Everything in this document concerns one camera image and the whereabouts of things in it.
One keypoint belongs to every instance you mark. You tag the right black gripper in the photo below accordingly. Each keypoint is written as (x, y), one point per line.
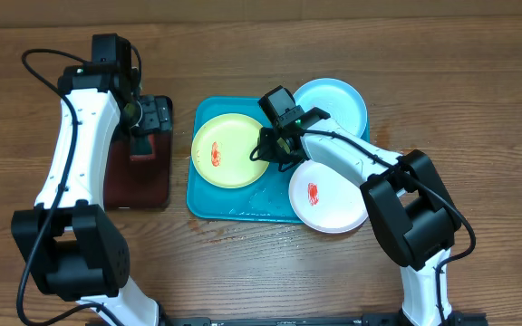
(275, 155)

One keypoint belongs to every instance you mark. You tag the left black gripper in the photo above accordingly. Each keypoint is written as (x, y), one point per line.
(159, 118)

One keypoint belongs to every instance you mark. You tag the yellow-green plate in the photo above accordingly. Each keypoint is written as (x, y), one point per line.
(221, 150)

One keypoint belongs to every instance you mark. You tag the white plate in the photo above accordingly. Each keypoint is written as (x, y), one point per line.
(324, 200)

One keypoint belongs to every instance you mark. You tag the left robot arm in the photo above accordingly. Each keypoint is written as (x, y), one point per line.
(70, 247)

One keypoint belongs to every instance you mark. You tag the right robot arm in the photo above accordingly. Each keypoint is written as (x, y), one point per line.
(412, 214)

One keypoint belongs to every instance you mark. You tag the teal plastic tray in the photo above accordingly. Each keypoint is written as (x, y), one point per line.
(265, 200)

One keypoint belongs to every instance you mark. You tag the black rectangular tray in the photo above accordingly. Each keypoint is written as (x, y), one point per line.
(138, 184)

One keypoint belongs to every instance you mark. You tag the light blue plate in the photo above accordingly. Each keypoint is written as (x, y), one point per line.
(340, 99)

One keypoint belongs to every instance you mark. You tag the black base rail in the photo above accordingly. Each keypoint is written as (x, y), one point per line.
(368, 319)

